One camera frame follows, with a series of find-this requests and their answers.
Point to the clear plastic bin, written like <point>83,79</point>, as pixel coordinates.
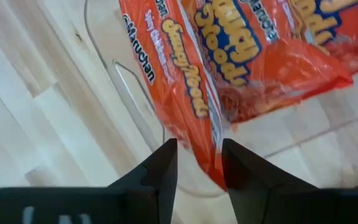
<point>129,93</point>

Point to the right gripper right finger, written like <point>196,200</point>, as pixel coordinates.
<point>253,193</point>

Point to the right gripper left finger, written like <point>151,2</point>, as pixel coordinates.
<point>160,180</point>

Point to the red Saucy Noods noodle pack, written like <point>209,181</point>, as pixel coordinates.
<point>346,46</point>
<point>179,93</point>
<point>259,77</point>

